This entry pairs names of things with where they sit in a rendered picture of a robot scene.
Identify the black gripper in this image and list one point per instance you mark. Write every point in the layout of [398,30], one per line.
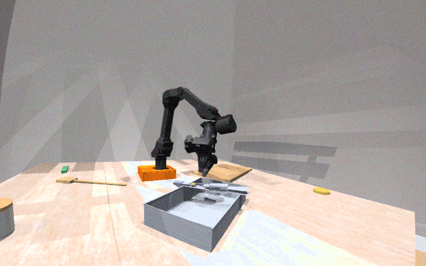
[206,146]

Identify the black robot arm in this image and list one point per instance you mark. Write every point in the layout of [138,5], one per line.
[170,99]

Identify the yellow flat disc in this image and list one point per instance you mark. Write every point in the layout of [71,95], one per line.
[322,191]

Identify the small green block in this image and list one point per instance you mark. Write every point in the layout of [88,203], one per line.
[64,169]

